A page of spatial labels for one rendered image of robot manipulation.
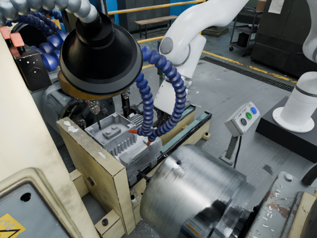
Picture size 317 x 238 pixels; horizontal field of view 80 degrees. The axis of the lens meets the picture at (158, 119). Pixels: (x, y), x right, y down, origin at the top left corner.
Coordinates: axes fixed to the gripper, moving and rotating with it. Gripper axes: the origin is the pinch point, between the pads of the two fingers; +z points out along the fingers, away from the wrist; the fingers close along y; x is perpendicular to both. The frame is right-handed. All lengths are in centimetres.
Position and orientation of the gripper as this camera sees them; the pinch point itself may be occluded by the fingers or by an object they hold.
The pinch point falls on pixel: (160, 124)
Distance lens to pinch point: 67.8
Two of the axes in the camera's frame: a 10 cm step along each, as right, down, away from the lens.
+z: -3.4, 9.1, 2.5
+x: -5.9, 0.0, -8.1
